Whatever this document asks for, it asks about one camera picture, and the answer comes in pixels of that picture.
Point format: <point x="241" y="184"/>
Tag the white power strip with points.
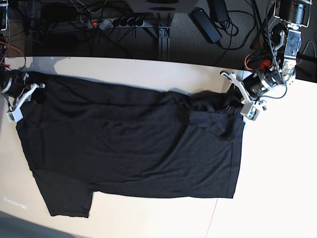
<point x="108" y="23"/>

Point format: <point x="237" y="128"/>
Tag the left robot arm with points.
<point x="273" y="62"/>

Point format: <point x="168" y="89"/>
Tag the black power adapter brick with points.
<point x="205" y="25"/>

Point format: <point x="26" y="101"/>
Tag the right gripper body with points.
<point x="14" y="83"/>

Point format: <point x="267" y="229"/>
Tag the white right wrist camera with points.
<point x="14" y="116"/>

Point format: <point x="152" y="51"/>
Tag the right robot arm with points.
<point x="6" y="46"/>

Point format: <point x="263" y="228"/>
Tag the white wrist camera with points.
<point x="14" y="116"/>
<point x="249" y="111"/>

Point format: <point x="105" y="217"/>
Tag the vertical aluminium frame post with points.
<point x="164" y="43"/>

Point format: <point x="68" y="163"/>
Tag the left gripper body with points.
<point x="259" y="83"/>

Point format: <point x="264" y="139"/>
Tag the black T-shirt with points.
<point x="92" y="137"/>

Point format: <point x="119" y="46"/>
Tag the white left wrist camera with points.
<point x="249" y="111"/>

